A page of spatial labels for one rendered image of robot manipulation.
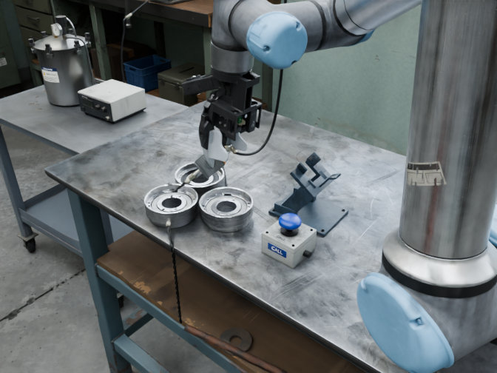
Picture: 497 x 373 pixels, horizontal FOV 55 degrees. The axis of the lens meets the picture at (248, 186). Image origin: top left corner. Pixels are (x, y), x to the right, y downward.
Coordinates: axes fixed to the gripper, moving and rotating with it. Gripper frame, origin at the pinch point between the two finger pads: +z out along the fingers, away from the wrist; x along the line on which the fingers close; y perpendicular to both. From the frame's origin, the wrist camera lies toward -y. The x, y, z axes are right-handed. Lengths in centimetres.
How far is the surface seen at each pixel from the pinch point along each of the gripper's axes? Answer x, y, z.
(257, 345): -8.8, 22.7, 31.9
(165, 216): -14.9, 1.5, 6.1
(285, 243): -7.7, 24.0, 2.0
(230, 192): -0.4, 4.8, 6.0
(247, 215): -4.3, 12.7, 5.0
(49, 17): 97, -238, 60
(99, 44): 102, -192, 63
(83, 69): 27, -89, 21
